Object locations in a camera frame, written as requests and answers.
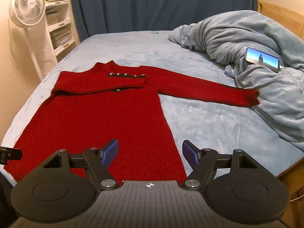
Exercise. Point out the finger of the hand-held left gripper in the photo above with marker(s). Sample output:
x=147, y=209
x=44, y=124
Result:
x=10, y=155

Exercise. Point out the white shelf unit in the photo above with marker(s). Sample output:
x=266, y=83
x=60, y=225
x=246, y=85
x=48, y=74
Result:
x=59, y=33

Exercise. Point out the white standing fan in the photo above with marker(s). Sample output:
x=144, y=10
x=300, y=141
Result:
x=27, y=7

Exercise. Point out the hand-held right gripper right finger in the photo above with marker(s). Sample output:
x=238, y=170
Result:
x=189, y=154

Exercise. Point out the grey-blue fleece blanket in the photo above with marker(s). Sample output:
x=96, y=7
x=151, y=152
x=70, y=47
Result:
x=261, y=95

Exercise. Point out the red knit sweater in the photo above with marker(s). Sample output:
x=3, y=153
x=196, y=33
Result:
x=99, y=118

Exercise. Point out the dark blue curtain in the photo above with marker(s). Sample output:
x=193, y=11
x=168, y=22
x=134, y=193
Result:
x=154, y=7

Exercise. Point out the smartphone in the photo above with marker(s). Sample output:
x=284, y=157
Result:
x=262, y=59

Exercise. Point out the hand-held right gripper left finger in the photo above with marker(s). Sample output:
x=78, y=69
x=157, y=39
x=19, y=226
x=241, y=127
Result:
x=110, y=152

